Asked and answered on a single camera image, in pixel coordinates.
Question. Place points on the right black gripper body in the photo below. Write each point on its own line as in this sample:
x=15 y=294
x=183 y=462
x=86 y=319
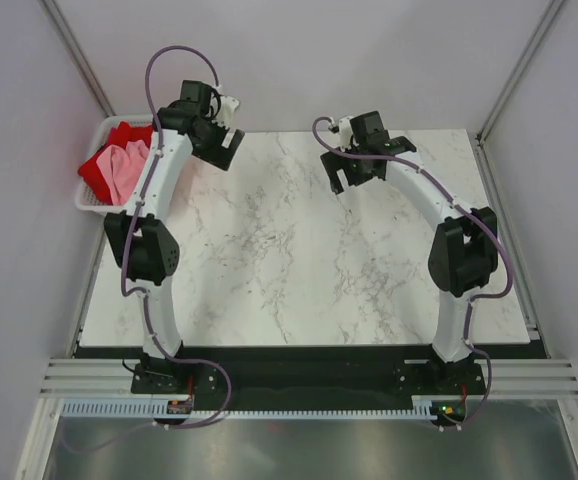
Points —
x=353 y=168

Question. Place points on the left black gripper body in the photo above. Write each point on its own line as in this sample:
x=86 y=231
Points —
x=210 y=149

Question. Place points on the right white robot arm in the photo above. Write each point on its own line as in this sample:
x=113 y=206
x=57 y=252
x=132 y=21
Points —
x=465 y=248

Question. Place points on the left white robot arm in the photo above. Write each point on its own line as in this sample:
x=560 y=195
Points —
x=147 y=253

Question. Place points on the red t shirt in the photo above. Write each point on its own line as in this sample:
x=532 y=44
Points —
x=120 y=136

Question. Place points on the pink t shirt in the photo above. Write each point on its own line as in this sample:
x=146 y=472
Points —
x=121 y=168

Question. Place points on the white plastic laundry basket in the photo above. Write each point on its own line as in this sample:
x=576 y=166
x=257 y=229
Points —
x=85 y=200

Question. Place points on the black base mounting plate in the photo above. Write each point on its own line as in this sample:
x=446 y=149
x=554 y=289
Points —
x=327 y=378

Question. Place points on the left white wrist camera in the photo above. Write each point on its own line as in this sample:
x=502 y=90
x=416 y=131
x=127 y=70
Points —
x=226 y=113

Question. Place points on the white slotted cable duct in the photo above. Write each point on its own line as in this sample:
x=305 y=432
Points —
x=162 y=409

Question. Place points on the aluminium frame rail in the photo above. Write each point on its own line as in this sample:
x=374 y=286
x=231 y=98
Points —
x=543 y=379

